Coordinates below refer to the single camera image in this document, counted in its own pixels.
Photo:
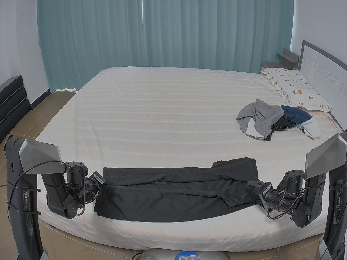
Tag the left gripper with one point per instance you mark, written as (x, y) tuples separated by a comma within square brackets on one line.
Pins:
[(93, 187)]

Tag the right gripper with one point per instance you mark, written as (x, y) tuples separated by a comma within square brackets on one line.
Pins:
[(274, 200)]

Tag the black trousers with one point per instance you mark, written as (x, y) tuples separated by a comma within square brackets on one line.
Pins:
[(176, 199)]

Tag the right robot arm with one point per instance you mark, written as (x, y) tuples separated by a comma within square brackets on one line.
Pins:
[(325, 158)]

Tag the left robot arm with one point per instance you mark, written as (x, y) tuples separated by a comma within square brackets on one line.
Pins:
[(29, 156)]

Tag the pile of clothes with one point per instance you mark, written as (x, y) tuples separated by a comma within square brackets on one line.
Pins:
[(264, 115)]

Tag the bed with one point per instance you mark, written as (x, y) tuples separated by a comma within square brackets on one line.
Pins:
[(162, 112)]

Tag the white printed pillow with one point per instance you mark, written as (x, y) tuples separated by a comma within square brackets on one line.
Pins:
[(295, 87)]

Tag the black chest of drawers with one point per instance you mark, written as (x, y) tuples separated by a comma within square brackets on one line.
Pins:
[(12, 101)]

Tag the grey bedside table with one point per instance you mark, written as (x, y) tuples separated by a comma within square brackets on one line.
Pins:
[(287, 55)]

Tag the blue-green curtain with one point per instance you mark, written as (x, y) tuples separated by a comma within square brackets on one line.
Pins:
[(217, 23), (92, 31)]

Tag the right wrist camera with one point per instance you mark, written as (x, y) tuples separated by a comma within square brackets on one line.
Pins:
[(265, 188)]

